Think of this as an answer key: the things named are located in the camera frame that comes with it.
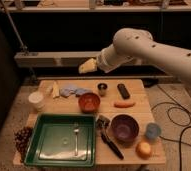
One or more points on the silver fork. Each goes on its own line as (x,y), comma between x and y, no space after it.
(76,131)

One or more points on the orange carrot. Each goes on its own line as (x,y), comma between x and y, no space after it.
(123,104)

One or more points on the white plastic cup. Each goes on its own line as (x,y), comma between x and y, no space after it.
(36,99)

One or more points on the metal shelf rack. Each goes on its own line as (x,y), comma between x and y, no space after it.
(56,43)

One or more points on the dark grape bunch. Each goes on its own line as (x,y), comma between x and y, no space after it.
(22,138)

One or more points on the blue cloth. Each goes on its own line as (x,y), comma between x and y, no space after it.
(70,89)

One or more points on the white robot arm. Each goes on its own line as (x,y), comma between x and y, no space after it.
(129,43)

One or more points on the yellow round fruit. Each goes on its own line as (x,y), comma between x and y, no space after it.
(144,150)

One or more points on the green plastic tray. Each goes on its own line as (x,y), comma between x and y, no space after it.
(52,142)

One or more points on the purple bowl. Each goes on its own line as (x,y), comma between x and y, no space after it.
(125,128)

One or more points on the pale yellow wedge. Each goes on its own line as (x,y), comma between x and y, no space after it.
(55,90)

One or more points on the light blue cup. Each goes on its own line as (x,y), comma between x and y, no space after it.
(153,131)

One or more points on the small dark metal cup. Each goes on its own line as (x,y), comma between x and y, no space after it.
(102,89)

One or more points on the black remote control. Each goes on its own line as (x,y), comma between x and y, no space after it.
(123,91)

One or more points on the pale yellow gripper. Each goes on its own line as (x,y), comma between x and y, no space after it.
(88,66)

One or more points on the orange bowl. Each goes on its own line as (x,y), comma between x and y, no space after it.
(89,102)

